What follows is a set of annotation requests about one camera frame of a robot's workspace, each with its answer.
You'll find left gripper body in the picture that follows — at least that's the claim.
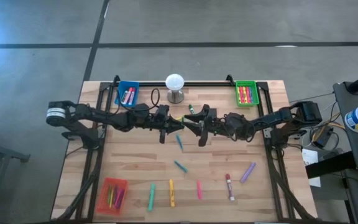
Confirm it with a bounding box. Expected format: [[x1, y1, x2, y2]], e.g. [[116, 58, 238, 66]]
[[116, 107, 161, 133]]

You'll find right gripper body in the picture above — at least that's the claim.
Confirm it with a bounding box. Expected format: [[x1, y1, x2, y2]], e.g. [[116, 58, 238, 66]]
[[208, 108, 255, 141]]

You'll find slim blue highlighter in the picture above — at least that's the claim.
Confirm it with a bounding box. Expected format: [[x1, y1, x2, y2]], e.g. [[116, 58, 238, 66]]
[[173, 159, 189, 174], [175, 134, 185, 152]]

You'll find orange Expo marker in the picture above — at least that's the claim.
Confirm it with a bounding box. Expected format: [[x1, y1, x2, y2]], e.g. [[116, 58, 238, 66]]
[[124, 86, 134, 105]]

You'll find fat lavender highlighter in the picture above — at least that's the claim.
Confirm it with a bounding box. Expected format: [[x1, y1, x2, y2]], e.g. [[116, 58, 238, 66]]
[[239, 161, 257, 184]]

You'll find dark red Expo marker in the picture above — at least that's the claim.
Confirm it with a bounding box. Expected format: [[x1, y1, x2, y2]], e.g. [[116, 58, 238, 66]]
[[224, 173, 236, 202]]

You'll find fat yellow Sharpie highlighter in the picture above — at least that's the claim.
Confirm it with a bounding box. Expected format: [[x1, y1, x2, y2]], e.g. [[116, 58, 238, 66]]
[[168, 179, 176, 208]]

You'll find fat teal highlighter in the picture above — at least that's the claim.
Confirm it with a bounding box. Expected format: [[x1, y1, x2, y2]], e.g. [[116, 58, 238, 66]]
[[147, 183, 157, 212]]

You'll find blue plastic basket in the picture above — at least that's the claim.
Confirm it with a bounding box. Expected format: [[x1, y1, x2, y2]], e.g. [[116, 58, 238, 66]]
[[114, 80, 140, 109]]

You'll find white mushroom lamp metal base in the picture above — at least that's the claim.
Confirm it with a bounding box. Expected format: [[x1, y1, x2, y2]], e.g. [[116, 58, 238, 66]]
[[165, 73, 185, 105]]

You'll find green plastic basket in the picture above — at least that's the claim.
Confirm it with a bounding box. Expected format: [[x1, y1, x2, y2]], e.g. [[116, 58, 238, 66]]
[[235, 80, 260, 107]]

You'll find white paper sheet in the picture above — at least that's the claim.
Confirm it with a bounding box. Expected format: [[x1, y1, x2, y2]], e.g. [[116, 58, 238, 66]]
[[301, 148, 322, 188]]

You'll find orange plastic basket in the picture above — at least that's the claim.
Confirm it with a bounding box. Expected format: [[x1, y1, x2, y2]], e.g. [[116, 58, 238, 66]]
[[96, 177, 129, 216]]

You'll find black power adapter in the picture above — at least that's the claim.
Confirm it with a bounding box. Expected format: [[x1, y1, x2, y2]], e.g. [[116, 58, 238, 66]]
[[311, 126, 335, 149]]

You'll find black bar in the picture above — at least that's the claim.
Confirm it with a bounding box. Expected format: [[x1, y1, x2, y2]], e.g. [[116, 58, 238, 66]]
[[305, 151, 358, 180]]

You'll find grey metal stand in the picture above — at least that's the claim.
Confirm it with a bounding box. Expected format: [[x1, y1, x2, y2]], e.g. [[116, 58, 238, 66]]
[[0, 124, 30, 224]]

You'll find black left camera cable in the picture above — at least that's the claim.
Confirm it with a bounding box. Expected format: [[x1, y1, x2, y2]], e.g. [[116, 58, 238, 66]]
[[150, 88, 162, 109]]

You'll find yellow white cable bundle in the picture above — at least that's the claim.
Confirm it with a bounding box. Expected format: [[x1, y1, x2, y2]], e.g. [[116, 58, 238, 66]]
[[290, 91, 346, 147]]

